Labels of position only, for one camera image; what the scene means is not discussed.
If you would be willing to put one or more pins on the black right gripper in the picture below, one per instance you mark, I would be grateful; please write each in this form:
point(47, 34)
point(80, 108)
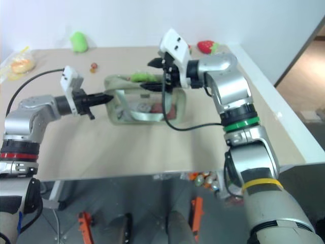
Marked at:
point(172, 73)

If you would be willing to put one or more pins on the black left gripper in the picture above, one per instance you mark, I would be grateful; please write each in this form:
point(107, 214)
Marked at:
point(81, 100)

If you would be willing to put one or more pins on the clear pouch with green trim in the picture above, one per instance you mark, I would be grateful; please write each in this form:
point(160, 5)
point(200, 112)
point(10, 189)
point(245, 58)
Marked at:
point(119, 84)

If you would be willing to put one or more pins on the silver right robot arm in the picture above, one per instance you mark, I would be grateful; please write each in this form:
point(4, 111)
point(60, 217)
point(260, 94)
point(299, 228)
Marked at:
point(233, 86)

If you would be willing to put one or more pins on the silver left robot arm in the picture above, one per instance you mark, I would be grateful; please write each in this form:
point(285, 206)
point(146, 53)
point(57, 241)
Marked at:
point(25, 119)

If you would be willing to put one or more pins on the red items inside pouch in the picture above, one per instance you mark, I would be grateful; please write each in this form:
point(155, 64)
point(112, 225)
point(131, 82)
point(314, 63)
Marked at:
point(158, 108)

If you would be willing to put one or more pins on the grey item inside pouch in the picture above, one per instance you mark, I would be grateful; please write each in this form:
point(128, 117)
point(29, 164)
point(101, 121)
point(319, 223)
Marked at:
point(143, 107)

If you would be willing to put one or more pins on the red strawberry plush toy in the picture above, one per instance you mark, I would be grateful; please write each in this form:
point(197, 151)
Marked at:
point(205, 46)

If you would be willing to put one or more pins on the green plush toy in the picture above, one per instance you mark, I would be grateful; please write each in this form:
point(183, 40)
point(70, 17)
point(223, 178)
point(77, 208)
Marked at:
point(78, 42)

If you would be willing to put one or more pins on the small red orange toy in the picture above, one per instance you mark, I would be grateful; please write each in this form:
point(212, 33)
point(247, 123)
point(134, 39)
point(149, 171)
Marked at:
point(93, 67)

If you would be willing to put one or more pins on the bread in plastic bag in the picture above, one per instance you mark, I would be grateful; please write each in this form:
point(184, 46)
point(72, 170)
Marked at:
point(21, 64)

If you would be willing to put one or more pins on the box of colourful small items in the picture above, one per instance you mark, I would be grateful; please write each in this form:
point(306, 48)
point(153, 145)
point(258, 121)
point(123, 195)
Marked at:
point(204, 179)

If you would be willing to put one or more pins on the orange floor tool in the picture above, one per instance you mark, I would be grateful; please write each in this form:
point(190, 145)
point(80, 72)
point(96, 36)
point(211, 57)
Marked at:
point(85, 226)
point(197, 218)

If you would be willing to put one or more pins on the white table side board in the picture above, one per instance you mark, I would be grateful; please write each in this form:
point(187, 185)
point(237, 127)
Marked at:
point(279, 109)

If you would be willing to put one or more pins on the dark rounded shape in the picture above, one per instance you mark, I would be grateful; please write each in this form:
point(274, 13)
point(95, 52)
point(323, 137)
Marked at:
point(127, 228)

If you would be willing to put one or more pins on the grey rounded shape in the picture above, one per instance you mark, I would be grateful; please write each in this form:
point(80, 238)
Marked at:
point(179, 228)

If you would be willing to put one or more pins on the cardboard box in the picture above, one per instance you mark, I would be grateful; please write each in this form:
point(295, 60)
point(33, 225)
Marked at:
point(313, 115)

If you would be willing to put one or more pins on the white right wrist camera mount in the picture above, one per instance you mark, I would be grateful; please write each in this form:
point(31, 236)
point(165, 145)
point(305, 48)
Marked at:
point(177, 48)

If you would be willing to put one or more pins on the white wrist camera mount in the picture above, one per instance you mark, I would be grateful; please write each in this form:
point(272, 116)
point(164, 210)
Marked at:
point(177, 48)
point(69, 78)

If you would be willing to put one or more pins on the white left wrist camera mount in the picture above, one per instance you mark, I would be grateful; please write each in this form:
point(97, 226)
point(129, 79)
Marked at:
point(69, 78)

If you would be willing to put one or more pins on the white table bracket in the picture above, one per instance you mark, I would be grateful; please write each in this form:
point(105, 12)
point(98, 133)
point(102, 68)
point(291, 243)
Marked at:
point(57, 195)

